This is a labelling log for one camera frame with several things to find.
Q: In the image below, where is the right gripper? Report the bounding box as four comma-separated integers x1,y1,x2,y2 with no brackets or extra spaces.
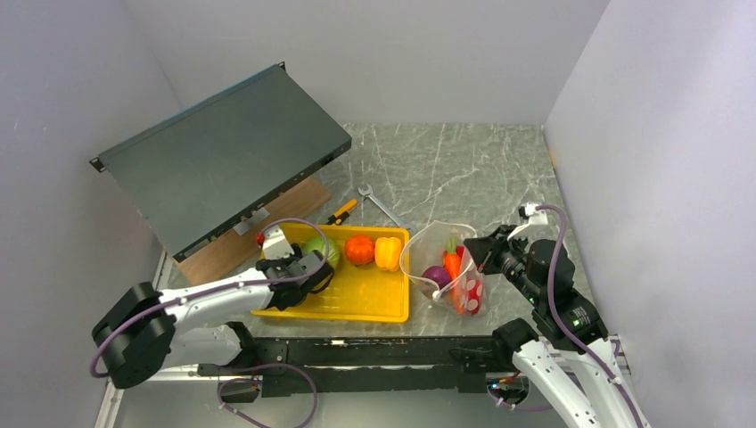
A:
464,223,543,304

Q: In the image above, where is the orange carrot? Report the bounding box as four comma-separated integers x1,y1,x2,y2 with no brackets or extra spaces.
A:
443,236,463,314

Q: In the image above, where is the red apple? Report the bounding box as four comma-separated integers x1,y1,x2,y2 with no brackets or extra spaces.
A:
460,279,484,316

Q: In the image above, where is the clear polka dot zip bag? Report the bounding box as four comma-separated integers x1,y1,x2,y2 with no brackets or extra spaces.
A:
400,220,485,317

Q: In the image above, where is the purple onion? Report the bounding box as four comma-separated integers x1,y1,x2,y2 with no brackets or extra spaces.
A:
421,266,452,292

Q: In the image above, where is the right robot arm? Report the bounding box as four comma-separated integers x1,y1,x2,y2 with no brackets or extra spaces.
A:
464,226,649,427

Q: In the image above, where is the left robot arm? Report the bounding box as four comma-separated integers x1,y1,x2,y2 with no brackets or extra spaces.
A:
90,251,334,390

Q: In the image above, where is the green cabbage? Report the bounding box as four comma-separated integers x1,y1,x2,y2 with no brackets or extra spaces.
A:
302,236,341,269

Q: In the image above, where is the yellow plastic tray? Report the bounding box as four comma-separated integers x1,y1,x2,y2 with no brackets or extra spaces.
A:
251,223,410,323

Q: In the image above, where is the wooden board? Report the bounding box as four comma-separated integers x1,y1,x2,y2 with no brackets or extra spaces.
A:
177,177,331,285

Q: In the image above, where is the orange pumpkin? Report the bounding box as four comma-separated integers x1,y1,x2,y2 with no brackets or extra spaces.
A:
344,235,375,266

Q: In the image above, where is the yellow bell pepper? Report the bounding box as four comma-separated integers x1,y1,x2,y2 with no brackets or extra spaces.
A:
374,237,403,271

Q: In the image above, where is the silver wrench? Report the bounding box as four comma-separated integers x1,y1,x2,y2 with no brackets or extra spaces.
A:
357,185,415,231

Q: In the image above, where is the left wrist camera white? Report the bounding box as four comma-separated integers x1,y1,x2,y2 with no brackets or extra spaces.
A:
261,226,294,259

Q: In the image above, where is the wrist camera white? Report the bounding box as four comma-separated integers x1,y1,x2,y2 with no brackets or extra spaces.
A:
261,226,294,259
507,202,549,241

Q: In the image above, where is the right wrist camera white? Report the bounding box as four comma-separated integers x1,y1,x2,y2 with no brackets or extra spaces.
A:
507,202,549,241

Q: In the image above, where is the yellow handled screwdriver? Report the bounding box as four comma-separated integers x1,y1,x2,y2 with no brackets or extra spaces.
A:
326,199,358,226

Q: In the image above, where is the black aluminium base frame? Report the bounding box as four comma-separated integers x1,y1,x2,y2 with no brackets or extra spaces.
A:
213,334,515,376

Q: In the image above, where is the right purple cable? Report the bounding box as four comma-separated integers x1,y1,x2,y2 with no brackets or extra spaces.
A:
487,203,645,428

